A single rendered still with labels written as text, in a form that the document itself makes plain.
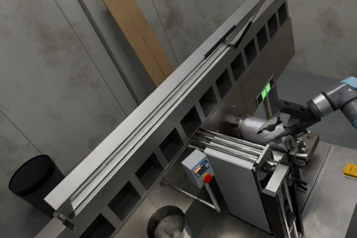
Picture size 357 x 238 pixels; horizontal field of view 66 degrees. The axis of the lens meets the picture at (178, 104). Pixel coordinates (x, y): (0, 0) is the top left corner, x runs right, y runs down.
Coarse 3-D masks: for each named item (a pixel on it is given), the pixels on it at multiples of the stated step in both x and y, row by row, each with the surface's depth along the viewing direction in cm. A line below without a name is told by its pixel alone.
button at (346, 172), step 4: (348, 164) 150; (352, 164) 150; (348, 168) 149; (352, 168) 148; (356, 168) 147; (344, 172) 148; (348, 172) 147; (352, 172) 146; (356, 172) 146; (352, 176) 146; (356, 176) 144
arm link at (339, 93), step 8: (344, 80) 90; (352, 80) 88; (328, 88) 93; (336, 88) 90; (344, 88) 89; (352, 88) 88; (328, 96) 90; (336, 96) 89; (344, 96) 88; (352, 96) 86; (336, 104) 90
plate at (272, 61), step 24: (288, 24) 191; (288, 48) 198; (264, 72) 176; (240, 96) 159; (216, 120) 145; (192, 144) 133; (168, 168) 123; (168, 192) 126; (192, 192) 140; (144, 216) 117
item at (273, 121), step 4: (268, 120) 101; (272, 120) 100; (276, 120) 99; (264, 124) 101; (268, 124) 100; (272, 124) 99; (276, 124) 99; (260, 128) 101; (264, 128) 101; (268, 128) 101; (272, 128) 103; (260, 132) 102
